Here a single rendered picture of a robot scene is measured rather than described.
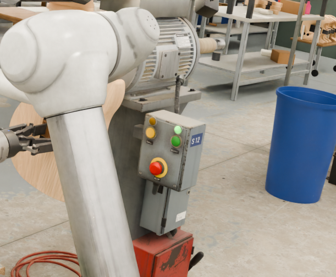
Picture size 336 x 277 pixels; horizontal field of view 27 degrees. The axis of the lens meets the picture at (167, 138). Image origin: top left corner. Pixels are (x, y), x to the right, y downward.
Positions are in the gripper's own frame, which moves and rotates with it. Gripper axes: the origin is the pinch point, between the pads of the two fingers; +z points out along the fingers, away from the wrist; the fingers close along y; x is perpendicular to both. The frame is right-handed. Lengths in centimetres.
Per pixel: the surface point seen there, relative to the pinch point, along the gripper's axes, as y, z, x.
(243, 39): -200, 517, -56
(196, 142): 29.5, 28.2, 5.2
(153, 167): 22.2, 20.3, -4.6
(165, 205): 17, 44, -26
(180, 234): 18, 59, -41
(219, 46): -6, 93, 20
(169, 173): 26.5, 23.0, -5.4
